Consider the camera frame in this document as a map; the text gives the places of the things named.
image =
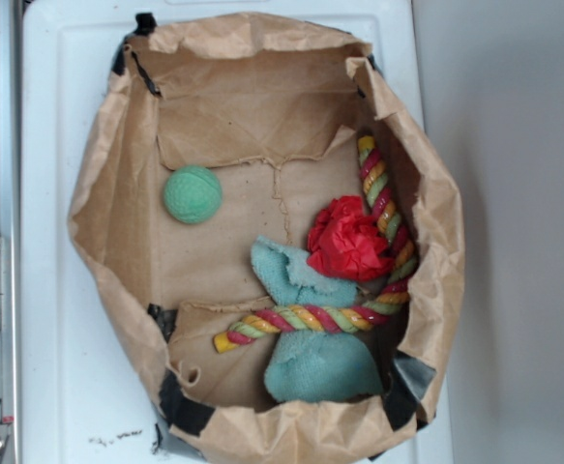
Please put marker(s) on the red paper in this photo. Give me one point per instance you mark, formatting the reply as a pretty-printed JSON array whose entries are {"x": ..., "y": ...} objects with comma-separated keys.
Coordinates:
[{"x": 345, "y": 243}]

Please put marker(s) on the brown paper lined box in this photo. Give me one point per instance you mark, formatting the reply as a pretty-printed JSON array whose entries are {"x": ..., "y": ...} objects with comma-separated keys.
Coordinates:
[{"x": 274, "y": 107}]

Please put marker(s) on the green rubber ball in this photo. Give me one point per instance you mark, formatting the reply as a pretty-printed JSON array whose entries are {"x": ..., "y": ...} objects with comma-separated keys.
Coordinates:
[{"x": 192, "y": 194}]

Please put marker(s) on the teal terry cloth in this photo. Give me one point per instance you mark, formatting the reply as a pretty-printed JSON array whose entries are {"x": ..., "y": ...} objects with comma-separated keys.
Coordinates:
[{"x": 309, "y": 365}]

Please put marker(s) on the multicolour twisted rope toy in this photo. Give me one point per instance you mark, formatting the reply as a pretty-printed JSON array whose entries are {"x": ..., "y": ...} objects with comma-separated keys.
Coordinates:
[{"x": 282, "y": 319}]

